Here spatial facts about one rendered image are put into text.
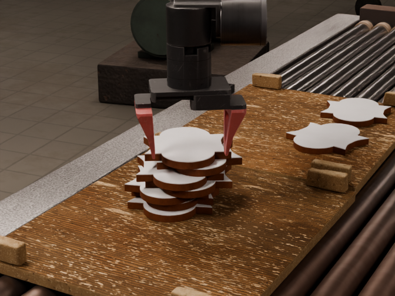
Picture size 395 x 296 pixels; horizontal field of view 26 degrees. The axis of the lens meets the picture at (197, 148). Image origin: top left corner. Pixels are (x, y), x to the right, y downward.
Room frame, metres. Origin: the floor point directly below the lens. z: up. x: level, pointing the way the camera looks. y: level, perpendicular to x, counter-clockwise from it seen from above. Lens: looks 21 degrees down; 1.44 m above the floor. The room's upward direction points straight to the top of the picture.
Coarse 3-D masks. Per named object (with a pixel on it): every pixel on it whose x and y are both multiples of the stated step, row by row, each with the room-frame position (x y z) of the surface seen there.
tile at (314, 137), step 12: (288, 132) 1.34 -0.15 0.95; (300, 132) 1.34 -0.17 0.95; (312, 132) 1.34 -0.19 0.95; (324, 132) 1.34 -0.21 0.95; (336, 132) 1.34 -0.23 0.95; (348, 132) 1.34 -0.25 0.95; (300, 144) 1.28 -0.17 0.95; (312, 144) 1.28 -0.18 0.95; (324, 144) 1.28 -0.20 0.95; (336, 144) 1.28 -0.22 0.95; (348, 144) 1.29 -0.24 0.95; (360, 144) 1.31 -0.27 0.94
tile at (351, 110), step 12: (336, 108) 1.47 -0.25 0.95; (348, 108) 1.47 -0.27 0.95; (360, 108) 1.47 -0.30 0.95; (372, 108) 1.47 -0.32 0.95; (384, 108) 1.47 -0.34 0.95; (336, 120) 1.42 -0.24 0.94; (348, 120) 1.40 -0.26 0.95; (360, 120) 1.40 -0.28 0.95; (372, 120) 1.41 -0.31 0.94; (384, 120) 1.42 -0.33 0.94
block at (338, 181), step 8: (312, 168) 1.15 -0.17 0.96; (312, 176) 1.14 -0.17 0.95; (320, 176) 1.13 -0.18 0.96; (328, 176) 1.13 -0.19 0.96; (336, 176) 1.12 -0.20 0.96; (344, 176) 1.12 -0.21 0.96; (312, 184) 1.14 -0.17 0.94; (320, 184) 1.13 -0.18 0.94; (328, 184) 1.13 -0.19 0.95; (336, 184) 1.12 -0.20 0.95; (344, 184) 1.12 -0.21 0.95
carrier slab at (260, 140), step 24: (264, 96) 1.58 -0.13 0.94; (288, 96) 1.58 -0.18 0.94; (312, 96) 1.58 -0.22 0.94; (336, 96) 1.58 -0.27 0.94; (192, 120) 1.43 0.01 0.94; (216, 120) 1.43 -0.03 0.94; (264, 120) 1.43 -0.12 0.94; (288, 120) 1.43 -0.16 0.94; (312, 120) 1.43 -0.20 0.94; (240, 144) 1.31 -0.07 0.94; (264, 144) 1.31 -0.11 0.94; (288, 144) 1.31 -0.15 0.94; (384, 144) 1.31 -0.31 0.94; (240, 168) 1.22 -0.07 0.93; (264, 168) 1.21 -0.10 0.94; (288, 168) 1.21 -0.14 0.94; (360, 168) 1.21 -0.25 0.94
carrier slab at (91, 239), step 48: (96, 192) 1.12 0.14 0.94; (240, 192) 1.12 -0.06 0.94; (288, 192) 1.12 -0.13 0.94; (336, 192) 1.12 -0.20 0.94; (48, 240) 0.97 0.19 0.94; (96, 240) 0.97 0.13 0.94; (144, 240) 0.97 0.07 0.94; (192, 240) 0.97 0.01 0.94; (240, 240) 0.97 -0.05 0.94; (288, 240) 0.97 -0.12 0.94; (96, 288) 0.85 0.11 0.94; (144, 288) 0.85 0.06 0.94; (192, 288) 0.85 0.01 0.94; (240, 288) 0.85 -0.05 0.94
